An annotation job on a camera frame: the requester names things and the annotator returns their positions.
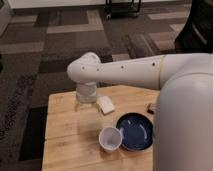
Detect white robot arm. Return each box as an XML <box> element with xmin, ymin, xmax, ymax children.
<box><xmin>67</xmin><ymin>52</ymin><xmax>213</xmax><ymax>171</ymax></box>

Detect dark office chair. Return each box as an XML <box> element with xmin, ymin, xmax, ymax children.
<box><xmin>175</xmin><ymin>0</ymin><xmax>213</xmax><ymax>53</ymax></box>

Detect white ceramic cup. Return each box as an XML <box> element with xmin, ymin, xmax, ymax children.
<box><xmin>98</xmin><ymin>127</ymin><xmax>122</xmax><ymax>153</ymax></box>

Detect brown chocolate bar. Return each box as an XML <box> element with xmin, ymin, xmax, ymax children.
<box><xmin>147</xmin><ymin>103</ymin><xmax>156</xmax><ymax>114</ymax></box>

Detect beige sponge block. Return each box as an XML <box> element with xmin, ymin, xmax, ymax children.
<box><xmin>97</xmin><ymin>96</ymin><xmax>115</xmax><ymax>114</ymax></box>

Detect black wheeled cart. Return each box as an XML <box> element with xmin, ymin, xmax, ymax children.
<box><xmin>104</xmin><ymin>0</ymin><xmax>142</xmax><ymax>19</ymax></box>

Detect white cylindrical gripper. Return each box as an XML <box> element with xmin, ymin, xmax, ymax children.
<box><xmin>74</xmin><ymin>82</ymin><xmax>100</xmax><ymax>111</ymax></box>

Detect dark blue plate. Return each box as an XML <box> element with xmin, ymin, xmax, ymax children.
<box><xmin>116</xmin><ymin>112</ymin><xmax>153</xmax><ymax>151</ymax></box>

